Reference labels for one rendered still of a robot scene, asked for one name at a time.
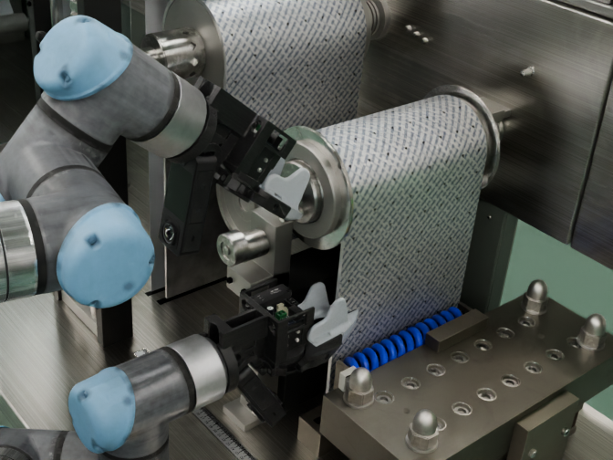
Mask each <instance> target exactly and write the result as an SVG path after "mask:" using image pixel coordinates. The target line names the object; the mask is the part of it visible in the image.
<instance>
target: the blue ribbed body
mask: <svg viewBox="0 0 613 460"><path fill-rule="evenodd" d="M463 314H465V312H464V311H463V310H459V309H458V308H456V307H450V308H448V309H447V310H444V311H441V313H440V314H436V315H433V316H432V317H431V319H425V320H424V321H423V322H418V323H416V325H415V326H414V327H413V326H411V327H408V328H407V329H406V330H402V331H400V332H399V333H398V335H395V334H394V335H391V336H390V338H389V339H384V340H382V341H381V342H380V343H375V344H373V345H372V346H371V348H365V349H364V350H363V351H362V352H356V353H354V355H353V357H349V356H348V357H346V358H345V359H344V360H343V363H345V364H346V365H347V366H348V367H349V368H350V367H352V366H355V367H356V368H358V367H364V368H366V369H368V370H369V371H372V370H374V369H376V368H378V367H379V366H381V365H383V364H385V363H387V362H389V361H392V360H394V359H396V358H398V357H399V356H401V355H403V354H405V353H407V352H409V351H411V350H414V349H416V348H418V347H420V346H421V345H423V344H425V339H426V333H427V332H429V331H431V330H433V329H436V328H438V327H440V326H441V325H443V324H445V323H447V322H449V321H451V320H453V319H456V318H458V317H460V316H461V315H463Z"/></svg>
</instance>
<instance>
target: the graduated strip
mask: <svg viewBox="0 0 613 460"><path fill-rule="evenodd" d="M148 352H149V351H148V350H147V349H146V348H144V349H142V350H138V351H135V352H133V354H134V355H135V356H136V358H137V357H139V356H141V355H144V354H146V353H148ZM191 414H192V415H193V416H194V417H195V418H196V419H197V420H198V421H199V422H200V423H201V424H202V425H203V426H204V427H205V428H206V429H207V430H208V431H209V432H210V433H211V434H212V435H213V436H214V437H215V438H216V439H217V440H218V441H219V442H220V443H221V444H222V445H223V446H224V447H225V448H226V449H227V450H228V451H229V452H230V453H231V454H232V455H233V456H234V457H235V458H236V459H237V460H258V459H257V458H256V457H255V456H254V455H253V454H252V453H251V452H250V451H249V450H248V449H247V448H246V447H245V446H244V445H243V444H242V443H241V442H240V441H239V440H238V439H237V438H236V437H235V436H234V435H233V434H232V433H231V432H230V431H229V430H228V429H227V428H226V427H225V426H224V425H223V424H222V423H221V422H220V421H219V420H218V419H217V418H216V417H215V416H214V415H213V414H212V413H211V412H210V411H209V410H208V409H207V408H206V407H205V406H204V407H202V408H200V409H198V410H195V411H193V412H191Z"/></svg>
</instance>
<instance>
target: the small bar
mask: <svg viewBox="0 0 613 460"><path fill-rule="evenodd" d="M487 322H488V317H487V316H486V315H484V314H483V313H482V312H480V311H479V310H477V309H476V308H475V309H473V310H471V311H469V312H467V313H465V314H463V315H461V316H460V317H458V318H456V319H453V320H451V321H449V322H447V323H445V324H443V325H441V326H440V327H438V328H436V329H433V330H431V331H429V332H427V333H426V339H425V344H426V345H428V346H429V347H430V348H432V349H433V350H435V351H436V352H440V351H442V350H445V349H447V348H449V347H451V346H452V345H454V344H456V343H457V342H459V341H461V340H464V339H466V338H468V337H470V336H472V335H473V334H475V333H477V332H479V331H481V330H483V329H485V328H486V327H487Z"/></svg>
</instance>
